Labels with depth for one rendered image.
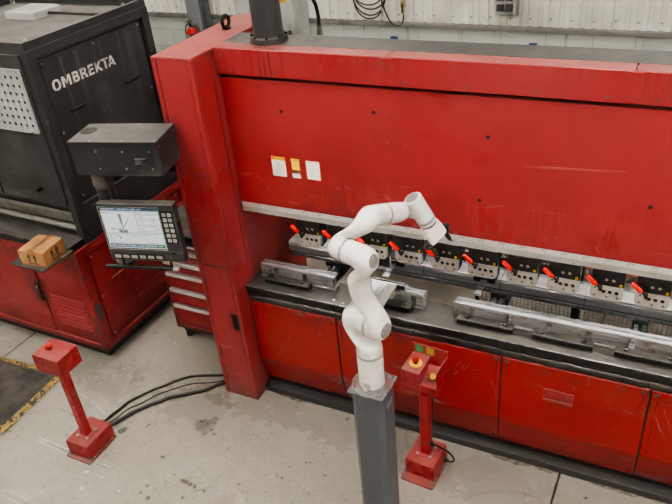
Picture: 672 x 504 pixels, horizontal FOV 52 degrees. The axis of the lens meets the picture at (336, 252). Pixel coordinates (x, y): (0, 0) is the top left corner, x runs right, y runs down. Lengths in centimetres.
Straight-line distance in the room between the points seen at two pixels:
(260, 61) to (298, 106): 29
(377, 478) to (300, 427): 103
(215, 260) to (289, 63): 129
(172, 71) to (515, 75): 168
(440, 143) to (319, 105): 64
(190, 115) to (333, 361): 170
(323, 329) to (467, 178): 135
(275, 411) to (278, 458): 40
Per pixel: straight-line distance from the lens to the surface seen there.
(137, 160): 371
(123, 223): 393
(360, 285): 284
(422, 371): 369
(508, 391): 395
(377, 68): 332
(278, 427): 456
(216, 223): 398
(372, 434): 341
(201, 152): 379
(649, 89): 308
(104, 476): 462
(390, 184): 355
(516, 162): 329
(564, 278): 355
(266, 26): 363
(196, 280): 489
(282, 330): 434
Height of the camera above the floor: 326
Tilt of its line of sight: 32 degrees down
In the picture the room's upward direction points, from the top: 6 degrees counter-clockwise
